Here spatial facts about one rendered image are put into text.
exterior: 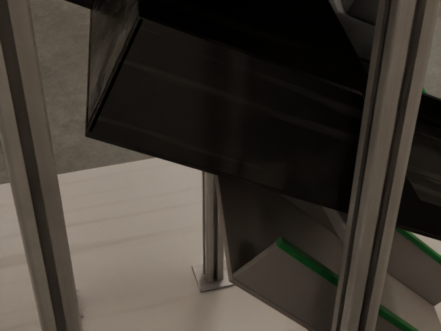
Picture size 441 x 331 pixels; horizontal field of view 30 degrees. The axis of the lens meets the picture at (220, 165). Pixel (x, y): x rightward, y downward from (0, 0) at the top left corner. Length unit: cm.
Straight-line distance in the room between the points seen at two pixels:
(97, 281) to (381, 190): 57
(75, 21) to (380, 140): 276
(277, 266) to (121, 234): 52
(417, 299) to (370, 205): 33
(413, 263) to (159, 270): 34
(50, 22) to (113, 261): 223
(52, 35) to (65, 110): 47
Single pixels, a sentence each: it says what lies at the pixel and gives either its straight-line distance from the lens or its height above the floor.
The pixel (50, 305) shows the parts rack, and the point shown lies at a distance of 42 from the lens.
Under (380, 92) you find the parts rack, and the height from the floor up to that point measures 134.
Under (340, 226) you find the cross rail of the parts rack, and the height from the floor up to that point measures 123.
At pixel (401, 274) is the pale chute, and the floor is 104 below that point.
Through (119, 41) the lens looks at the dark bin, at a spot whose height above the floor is 135.
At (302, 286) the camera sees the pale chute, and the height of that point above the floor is 118.
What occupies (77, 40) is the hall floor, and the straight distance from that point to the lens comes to 301.
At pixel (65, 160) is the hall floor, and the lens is 247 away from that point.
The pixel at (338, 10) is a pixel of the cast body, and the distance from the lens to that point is 65.
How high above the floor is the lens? 156
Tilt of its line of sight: 40 degrees down
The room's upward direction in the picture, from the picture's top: straight up
